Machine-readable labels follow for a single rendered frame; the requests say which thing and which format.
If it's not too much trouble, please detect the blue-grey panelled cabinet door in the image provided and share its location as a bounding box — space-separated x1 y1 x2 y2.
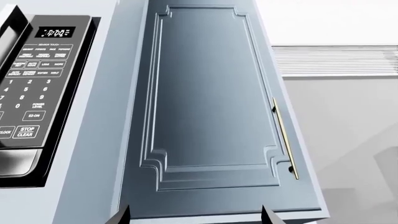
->
119 0 331 217

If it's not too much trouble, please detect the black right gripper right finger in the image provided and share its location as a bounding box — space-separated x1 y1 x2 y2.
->
262 204 287 224

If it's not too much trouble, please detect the white slatted wall vent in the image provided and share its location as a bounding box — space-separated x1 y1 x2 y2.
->
271 45 398 76

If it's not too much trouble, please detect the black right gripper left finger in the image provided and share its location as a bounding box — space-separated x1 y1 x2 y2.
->
104 205 131 224

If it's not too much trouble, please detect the brass bar door handle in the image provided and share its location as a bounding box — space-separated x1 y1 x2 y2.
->
269 97 300 180

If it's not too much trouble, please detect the black microwave oven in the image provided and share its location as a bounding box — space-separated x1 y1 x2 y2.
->
0 4 102 189

